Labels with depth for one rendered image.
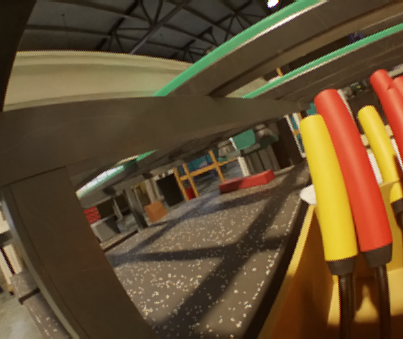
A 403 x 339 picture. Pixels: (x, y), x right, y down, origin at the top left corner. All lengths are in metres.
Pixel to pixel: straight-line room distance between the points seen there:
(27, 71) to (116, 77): 0.10
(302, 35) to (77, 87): 0.21
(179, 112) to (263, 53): 0.09
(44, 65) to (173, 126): 0.15
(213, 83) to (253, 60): 0.04
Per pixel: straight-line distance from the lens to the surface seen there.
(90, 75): 0.26
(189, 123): 0.18
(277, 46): 0.20
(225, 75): 0.22
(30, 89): 0.22
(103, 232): 1.24
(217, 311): 0.31
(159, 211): 4.64
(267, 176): 0.88
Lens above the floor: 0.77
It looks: 2 degrees down
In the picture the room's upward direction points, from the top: 24 degrees counter-clockwise
